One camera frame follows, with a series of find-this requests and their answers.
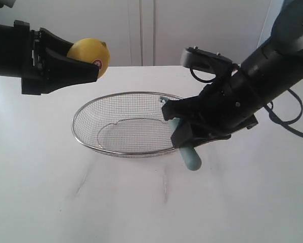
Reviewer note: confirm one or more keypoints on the oval steel mesh basket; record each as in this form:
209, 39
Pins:
127, 124

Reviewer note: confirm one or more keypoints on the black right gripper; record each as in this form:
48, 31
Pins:
225, 105

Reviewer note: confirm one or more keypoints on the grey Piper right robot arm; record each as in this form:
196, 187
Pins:
277, 64

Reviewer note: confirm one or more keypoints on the teal handled vegetable peeler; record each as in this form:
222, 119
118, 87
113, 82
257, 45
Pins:
188, 153

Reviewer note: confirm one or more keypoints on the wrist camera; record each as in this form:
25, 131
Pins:
8, 3
200, 60

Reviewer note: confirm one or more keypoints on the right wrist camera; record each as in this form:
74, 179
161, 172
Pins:
200, 60

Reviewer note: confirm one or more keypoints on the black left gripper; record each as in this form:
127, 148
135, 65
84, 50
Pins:
16, 60

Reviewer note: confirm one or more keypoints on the yellow lemon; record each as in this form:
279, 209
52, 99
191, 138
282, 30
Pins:
93, 51

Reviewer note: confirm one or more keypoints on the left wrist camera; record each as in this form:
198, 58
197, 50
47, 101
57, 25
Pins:
8, 3

